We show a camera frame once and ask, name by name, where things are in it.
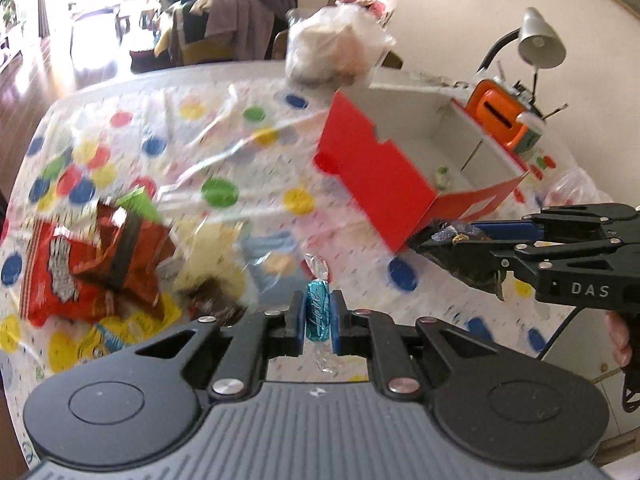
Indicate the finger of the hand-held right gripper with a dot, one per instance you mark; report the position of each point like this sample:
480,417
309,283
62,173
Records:
505,230
507,260

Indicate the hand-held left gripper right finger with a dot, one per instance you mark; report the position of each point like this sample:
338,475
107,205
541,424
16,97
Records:
337,324

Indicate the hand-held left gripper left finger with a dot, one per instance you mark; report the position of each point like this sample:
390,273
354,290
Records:
299,322

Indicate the blue candy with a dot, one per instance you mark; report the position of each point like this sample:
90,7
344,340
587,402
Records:
316,310

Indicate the dark shiny snack packet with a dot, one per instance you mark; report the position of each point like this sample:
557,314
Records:
452,234

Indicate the red and white cardboard box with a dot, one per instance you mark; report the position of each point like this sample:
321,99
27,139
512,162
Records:
370,160

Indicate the red-brown packet with black band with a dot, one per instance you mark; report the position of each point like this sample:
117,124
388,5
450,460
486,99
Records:
125,255

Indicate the person's right hand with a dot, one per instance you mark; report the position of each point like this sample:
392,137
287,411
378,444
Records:
619,340

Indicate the small green candy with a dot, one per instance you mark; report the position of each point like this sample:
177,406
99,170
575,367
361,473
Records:
442,177

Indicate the dark brown snack packet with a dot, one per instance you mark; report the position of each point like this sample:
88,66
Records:
215,300

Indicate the pale yellow snack packet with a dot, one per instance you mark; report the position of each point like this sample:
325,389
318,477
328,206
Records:
210,245

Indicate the orange box with slot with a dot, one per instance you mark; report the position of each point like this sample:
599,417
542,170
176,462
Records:
492,110

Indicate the yellow packet with blue label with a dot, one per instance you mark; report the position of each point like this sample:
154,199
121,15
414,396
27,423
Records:
107,337

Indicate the grey desk lamp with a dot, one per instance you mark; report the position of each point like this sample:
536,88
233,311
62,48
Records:
540,40

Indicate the green snack packet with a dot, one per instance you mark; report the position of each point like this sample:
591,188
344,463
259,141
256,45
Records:
140,202

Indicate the large red-orange snack packet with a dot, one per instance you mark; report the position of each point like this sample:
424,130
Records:
50,270

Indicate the clear plastic bag of bread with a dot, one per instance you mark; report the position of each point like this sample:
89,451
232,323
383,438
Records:
330,45

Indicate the grey-brown jacket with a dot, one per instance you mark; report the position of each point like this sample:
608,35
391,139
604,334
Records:
240,5

